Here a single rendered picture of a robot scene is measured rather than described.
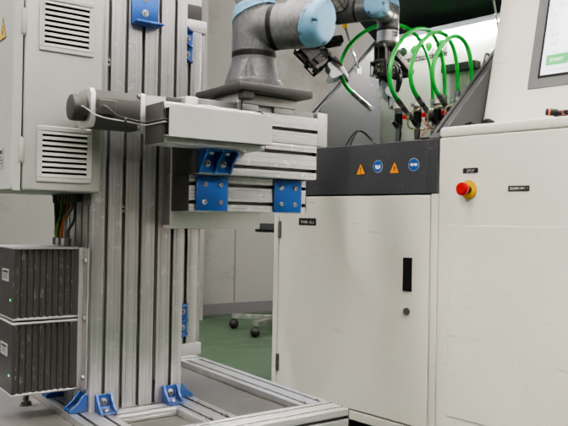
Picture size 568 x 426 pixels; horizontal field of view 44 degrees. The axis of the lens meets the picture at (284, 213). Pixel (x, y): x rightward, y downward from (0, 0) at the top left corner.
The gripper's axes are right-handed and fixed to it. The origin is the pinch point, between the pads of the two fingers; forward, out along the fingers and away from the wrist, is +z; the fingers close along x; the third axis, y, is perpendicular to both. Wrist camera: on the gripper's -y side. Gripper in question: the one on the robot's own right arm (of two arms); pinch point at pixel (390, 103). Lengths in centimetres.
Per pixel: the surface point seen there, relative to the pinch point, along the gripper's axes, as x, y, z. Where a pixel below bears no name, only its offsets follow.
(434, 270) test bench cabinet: 34, 21, 55
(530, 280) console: 64, 22, 55
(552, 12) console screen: 53, -9, -23
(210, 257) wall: -258, -121, 70
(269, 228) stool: -168, -96, 47
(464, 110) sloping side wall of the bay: 35.1, 8.8, 6.8
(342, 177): -2.1, 21.5, 26.4
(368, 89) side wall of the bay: -30.9, -24.4, -12.1
